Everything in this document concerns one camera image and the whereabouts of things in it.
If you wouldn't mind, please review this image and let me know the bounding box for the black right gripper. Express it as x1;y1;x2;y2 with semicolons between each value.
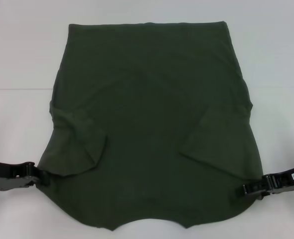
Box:
242;166;294;198

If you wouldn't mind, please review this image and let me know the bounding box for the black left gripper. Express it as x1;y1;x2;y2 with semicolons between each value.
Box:
0;160;51;193

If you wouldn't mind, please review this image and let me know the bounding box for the dark green t-shirt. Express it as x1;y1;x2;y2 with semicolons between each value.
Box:
37;21;266;231

